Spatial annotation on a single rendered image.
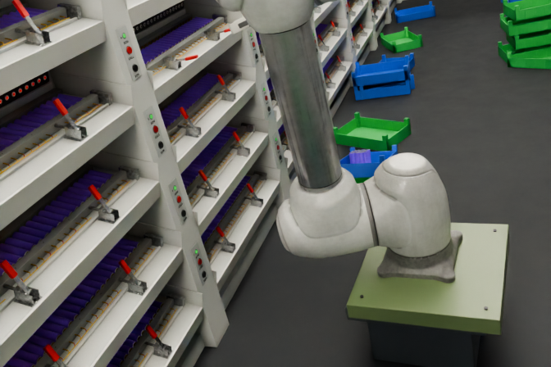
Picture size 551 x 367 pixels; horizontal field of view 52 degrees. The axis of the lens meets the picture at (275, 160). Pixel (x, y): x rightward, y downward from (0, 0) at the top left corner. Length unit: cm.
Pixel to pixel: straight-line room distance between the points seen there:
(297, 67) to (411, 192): 39
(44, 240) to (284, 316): 79
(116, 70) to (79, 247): 40
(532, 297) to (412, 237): 50
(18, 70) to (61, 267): 38
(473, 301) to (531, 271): 50
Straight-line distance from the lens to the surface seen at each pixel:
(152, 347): 154
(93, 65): 137
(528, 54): 345
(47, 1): 138
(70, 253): 123
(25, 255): 121
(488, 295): 135
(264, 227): 209
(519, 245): 191
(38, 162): 116
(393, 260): 141
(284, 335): 168
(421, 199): 127
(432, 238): 134
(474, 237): 150
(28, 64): 113
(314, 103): 113
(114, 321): 134
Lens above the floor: 112
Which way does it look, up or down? 25 degrees down
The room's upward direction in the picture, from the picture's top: 14 degrees counter-clockwise
